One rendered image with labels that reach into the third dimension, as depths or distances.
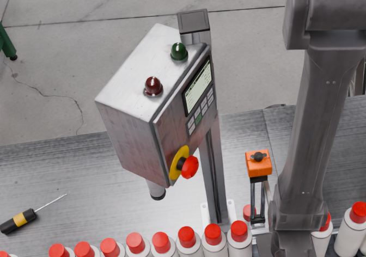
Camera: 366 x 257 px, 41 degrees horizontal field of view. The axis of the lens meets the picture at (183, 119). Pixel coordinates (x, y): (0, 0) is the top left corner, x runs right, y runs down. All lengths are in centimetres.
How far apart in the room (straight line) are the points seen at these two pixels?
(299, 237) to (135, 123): 33
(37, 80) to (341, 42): 245
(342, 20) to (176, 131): 31
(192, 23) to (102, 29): 232
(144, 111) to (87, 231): 71
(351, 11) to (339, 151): 90
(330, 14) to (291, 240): 42
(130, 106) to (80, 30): 242
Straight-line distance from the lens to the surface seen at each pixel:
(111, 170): 140
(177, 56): 71
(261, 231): 112
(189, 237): 99
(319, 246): 108
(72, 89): 276
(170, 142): 72
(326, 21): 52
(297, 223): 79
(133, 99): 68
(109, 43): 294
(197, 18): 74
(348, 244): 113
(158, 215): 130
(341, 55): 55
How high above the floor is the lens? 199
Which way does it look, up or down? 53 degrees down
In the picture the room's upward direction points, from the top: 11 degrees counter-clockwise
